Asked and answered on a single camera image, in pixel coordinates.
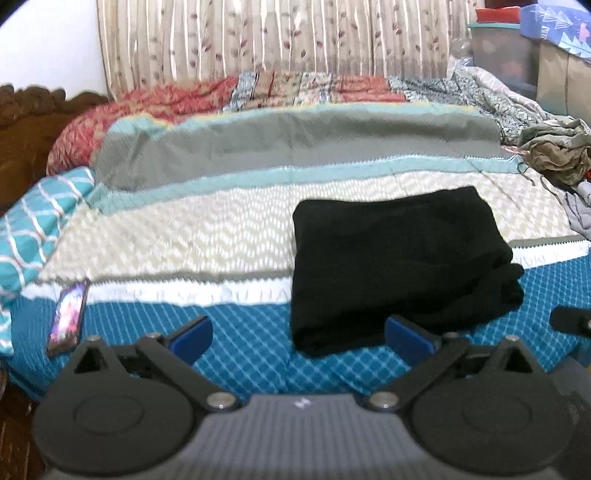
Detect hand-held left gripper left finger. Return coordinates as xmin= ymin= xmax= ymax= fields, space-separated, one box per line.
xmin=69 ymin=315 xmax=241 ymax=411

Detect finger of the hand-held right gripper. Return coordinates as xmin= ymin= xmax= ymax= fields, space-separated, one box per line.
xmin=550 ymin=306 xmax=591 ymax=339

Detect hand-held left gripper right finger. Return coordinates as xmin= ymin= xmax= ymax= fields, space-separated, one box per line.
xmin=367 ymin=315 xmax=536 ymax=411

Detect black pants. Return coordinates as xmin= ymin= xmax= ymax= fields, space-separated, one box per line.
xmin=288 ymin=185 xmax=526 ymax=357

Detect patterned teal beige bedsheet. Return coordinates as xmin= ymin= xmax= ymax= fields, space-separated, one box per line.
xmin=9 ymin=104 xmax=591 ymax=402

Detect grey crumpled cloth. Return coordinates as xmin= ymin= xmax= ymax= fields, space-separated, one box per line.
xmin=562 ymin=179 xmax=591 ymax=241

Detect black smartphone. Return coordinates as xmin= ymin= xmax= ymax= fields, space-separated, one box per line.
xmin=46 ymin=279 xmax=90 ymax=358

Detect olive crumpled clothes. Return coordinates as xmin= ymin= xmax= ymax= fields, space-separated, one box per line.
xmin=517 ymin=117 xmax=591 ymax=189

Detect teal white patterned pillow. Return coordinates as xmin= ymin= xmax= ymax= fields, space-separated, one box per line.
xmin=0 ymin=167 xmax=97 ymax=356

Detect red floral patchwork quilt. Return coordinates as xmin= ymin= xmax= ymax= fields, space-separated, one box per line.
xmin=46 ymin=65 xmax=552 ymax=176

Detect brown cardboard box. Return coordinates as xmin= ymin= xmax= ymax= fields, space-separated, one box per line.
xmin=536 ymin=41 xmax=591 ymax=121

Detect carved wooden headboard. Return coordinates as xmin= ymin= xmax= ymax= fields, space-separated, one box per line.
xmin=0 ymin=83 xmax=109 ymax=215

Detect clear plastic storage bin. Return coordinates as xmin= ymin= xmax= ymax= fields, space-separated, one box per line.
xmin=467 ymin=21 xmax=542 ymax=100

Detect blue printed cloth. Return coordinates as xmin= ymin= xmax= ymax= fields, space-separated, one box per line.
xmin=519 ymin=4 xmax=591 ymax=58

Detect beige leaf print curtain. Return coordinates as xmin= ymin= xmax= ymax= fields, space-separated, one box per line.
xmin=96 ymin=0 xmax=485 ymax=100

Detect red folded cloth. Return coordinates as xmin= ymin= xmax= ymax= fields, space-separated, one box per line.
xmin=475 ymin=7 xmax=525 ymax=24

